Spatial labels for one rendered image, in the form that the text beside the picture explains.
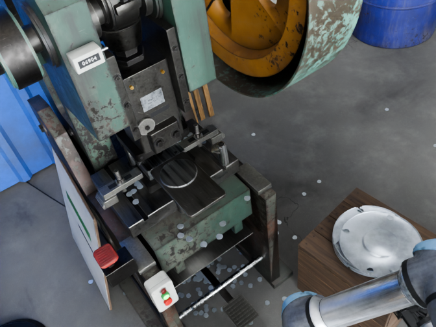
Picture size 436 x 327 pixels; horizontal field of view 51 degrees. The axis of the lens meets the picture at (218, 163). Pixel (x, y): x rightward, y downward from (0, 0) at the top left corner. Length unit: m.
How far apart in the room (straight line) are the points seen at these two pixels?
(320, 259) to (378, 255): 0.21
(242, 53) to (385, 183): 1.26
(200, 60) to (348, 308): 0.76
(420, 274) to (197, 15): 0.82
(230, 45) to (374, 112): 1.49
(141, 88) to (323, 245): 0.93
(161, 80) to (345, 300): 0.77
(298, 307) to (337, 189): 1.20
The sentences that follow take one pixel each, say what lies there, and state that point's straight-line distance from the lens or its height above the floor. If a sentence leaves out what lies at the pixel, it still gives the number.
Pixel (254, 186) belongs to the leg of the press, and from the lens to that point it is 1.59.
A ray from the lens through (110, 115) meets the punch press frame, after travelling 1.23.
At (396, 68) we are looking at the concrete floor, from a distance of 3.22.
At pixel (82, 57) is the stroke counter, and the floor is 1.33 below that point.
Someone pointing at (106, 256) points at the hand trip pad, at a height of 0.76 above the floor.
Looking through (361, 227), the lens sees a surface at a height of 0.40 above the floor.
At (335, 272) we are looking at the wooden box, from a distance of 1.75.
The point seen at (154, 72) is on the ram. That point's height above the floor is 1.15.
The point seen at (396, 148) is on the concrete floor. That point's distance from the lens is 2.66.
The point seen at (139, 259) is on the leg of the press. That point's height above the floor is 0.64.
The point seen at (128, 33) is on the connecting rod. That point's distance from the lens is 1.23.
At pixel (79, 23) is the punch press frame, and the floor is 1.38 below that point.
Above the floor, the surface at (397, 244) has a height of 0.41.
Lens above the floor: 1.87
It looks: 47 degrees down
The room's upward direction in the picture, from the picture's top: 10 degrees counter-clockwise
